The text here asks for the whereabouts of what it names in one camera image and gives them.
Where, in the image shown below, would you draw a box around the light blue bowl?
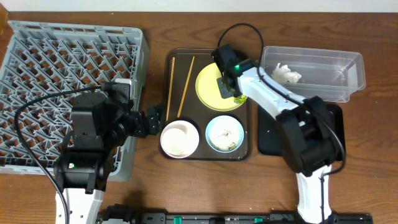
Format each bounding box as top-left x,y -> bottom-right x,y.
205,115 -> 245,153

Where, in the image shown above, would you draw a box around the green orange snack wrapper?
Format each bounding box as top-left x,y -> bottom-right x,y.
234,95 -> 247,105

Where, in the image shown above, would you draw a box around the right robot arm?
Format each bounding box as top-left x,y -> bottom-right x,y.
211,45 -> 345,223

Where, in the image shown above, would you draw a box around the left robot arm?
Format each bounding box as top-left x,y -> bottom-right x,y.
54,78 -> 160,223

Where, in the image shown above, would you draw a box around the clear plastic waste bin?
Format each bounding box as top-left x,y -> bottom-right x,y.
261,46 -> 366,103

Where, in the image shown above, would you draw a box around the right wooden chopstick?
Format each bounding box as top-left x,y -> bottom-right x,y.
177,56 -> 195,118

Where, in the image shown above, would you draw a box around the wooden chopstick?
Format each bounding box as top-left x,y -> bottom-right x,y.
166,57 -> 175,121
177,56 -> 195,118

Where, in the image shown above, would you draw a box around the pink bowl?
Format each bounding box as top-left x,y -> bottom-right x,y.
160,120 -> 200,159

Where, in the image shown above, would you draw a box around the yellow plate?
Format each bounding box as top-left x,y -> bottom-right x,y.
195,63 -> 244,111

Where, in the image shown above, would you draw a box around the dark brown serving tray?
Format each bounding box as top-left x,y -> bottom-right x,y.
162,49 -> 252,161

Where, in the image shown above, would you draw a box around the left wooden chopstick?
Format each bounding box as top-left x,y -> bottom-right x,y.
166,57 -> 175,121

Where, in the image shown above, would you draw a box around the crumpled white tissue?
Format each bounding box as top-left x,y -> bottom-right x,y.
271,63 -> 302,84

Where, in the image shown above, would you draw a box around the rice and food scraps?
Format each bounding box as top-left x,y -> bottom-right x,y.
210,124 -> 239,152

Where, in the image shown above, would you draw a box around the black tray bin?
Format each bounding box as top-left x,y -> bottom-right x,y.
258,103 -> 346,157

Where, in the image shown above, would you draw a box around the grey plastic dish rack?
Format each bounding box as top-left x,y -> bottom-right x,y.
1,21 -> 150,175

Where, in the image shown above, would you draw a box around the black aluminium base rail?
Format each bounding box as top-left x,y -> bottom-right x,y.
96,203 -> 374,224

